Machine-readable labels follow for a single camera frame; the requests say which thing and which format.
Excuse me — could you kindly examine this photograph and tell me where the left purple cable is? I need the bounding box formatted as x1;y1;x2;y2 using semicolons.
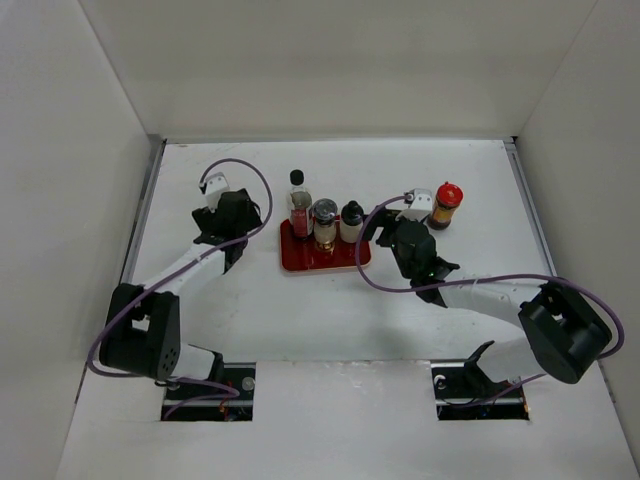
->
85;158;274;419

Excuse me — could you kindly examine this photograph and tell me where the red tray gold emblem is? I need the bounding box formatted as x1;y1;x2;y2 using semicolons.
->
279;217;356;274

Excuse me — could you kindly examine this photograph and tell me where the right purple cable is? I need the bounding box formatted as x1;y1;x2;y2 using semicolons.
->
355;195;626;406

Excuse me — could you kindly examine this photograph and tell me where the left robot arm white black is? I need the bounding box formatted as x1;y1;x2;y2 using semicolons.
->
98;189;262;399

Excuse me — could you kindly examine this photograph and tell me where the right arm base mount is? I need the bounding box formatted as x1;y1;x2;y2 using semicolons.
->
430;341;529;421

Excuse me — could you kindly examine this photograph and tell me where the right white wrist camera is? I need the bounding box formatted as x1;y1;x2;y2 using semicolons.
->
396;188;434;223

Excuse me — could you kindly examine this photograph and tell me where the soy sauce bottle black cap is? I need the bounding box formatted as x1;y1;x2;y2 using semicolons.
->
287;169;313;240

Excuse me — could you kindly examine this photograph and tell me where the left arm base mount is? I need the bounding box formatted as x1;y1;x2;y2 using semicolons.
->
160;363;257;423

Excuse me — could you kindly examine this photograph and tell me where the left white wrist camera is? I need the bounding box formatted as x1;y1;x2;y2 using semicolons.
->
199;172;230;212

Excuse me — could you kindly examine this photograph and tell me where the salt grinder jar grey lid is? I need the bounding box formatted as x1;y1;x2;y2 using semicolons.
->
312;198;338;253

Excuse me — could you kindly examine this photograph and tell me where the sauce bottle red cap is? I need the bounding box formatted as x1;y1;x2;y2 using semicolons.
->
427;182;464;230

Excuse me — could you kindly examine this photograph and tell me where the purple cable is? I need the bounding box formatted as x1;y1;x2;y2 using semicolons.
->
85;158;274;419
355;195;626;406

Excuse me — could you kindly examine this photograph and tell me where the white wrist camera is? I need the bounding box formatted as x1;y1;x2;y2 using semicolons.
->
199;172;230;212
396;188;434;223

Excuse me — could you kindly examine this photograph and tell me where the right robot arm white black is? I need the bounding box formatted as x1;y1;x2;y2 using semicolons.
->
361;207;612;396

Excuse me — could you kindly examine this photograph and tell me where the salt jar black knob lid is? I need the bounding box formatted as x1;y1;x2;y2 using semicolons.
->
339;200;364;244

